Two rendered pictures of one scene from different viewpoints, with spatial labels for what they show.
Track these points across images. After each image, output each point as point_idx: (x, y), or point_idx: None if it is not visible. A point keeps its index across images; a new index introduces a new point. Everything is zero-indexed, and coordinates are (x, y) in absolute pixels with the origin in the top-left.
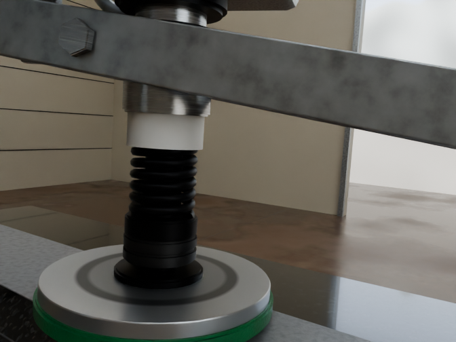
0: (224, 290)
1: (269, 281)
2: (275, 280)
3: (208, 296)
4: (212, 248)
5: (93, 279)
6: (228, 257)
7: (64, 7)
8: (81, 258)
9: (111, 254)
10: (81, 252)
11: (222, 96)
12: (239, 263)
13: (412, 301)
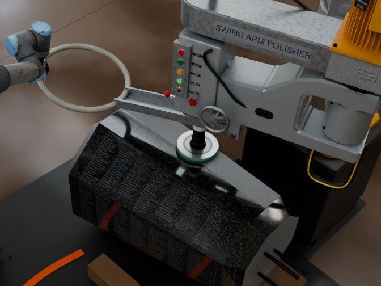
0: (186, 137)
1: (177, 140)
2: (170, 157)
3: (189, 135)
4: (181, 176)
5: (208, 142)
6: (182, 150)
7: None
8: (213, 150)
9: (207, 152)
10: (214, 153)
11: None
12: (181, 147)
13: (144, 147)
